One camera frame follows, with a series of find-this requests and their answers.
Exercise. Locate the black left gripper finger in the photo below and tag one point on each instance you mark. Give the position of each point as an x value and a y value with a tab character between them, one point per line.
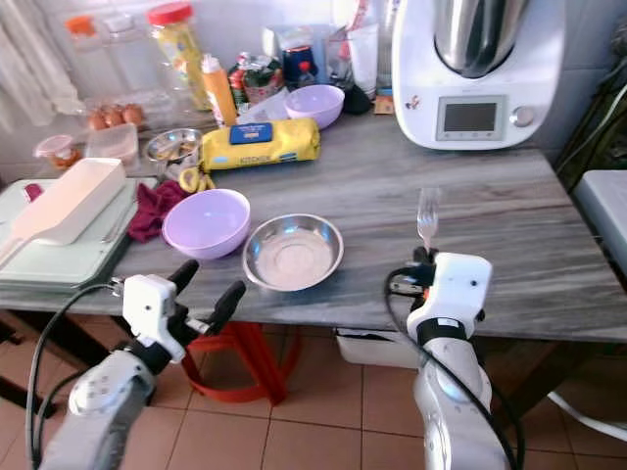
227	305
184	273

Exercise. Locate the clear plastic fork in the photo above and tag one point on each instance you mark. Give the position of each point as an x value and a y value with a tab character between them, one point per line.
428	220

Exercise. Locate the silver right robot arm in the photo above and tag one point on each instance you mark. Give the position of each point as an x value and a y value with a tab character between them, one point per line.
451	401

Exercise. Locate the large lilac plastic bowl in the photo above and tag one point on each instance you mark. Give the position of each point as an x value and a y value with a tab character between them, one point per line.
206	221

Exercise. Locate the red plastic stool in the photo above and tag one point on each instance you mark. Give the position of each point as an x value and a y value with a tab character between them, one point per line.
250	362

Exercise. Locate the maroon cloth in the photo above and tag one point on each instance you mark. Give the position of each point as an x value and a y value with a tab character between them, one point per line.
152	211

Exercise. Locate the white plastic storage box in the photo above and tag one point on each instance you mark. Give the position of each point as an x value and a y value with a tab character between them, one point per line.
372	349

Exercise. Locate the round steel plate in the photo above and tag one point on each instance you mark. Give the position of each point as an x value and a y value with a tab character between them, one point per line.
294	255

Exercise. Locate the pale green cutting board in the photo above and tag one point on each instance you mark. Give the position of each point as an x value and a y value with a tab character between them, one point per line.
59	264

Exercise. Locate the white plastic scoop container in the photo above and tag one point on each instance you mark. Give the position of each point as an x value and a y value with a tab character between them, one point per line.
73	201

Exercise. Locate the clear plastic food container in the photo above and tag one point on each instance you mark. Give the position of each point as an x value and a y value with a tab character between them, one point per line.
113	142

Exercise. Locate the small orange box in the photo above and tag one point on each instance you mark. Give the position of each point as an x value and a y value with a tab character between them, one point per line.
385	101

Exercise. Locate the yellow wipes pack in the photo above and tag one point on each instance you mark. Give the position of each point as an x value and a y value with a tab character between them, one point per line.
289	147

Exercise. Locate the small black object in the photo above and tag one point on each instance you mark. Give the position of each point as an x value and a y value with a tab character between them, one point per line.
358	100

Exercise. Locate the small red item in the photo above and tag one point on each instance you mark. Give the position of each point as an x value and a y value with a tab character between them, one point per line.
33	192

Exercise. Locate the small pink lidded tub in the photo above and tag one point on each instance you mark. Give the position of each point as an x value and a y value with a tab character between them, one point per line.
57	151

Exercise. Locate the orange white capped bottle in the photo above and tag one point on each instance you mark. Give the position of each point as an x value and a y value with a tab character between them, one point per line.
218	94

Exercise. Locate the small lilac plastic bowl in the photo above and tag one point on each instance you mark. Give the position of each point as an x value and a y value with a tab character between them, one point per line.
314	105

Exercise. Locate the white kitchen food processor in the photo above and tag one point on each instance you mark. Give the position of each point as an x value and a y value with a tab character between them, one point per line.
421	69

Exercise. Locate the red lidded pasta jar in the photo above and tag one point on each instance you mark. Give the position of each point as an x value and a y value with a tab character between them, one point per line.
178	57

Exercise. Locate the dark blue can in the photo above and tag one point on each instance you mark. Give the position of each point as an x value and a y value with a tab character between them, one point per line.
299	67

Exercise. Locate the clear orange lidded jar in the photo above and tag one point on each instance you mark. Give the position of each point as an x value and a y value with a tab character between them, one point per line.
85	54

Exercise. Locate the white curtain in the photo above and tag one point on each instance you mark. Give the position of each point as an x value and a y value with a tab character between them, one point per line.
34	59

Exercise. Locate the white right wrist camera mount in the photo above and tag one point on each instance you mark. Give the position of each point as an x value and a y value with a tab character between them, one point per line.
460	284

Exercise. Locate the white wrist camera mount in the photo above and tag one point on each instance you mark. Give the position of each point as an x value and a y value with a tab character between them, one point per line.
460	284
149	308

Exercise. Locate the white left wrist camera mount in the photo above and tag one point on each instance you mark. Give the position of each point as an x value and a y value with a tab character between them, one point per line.
149	308

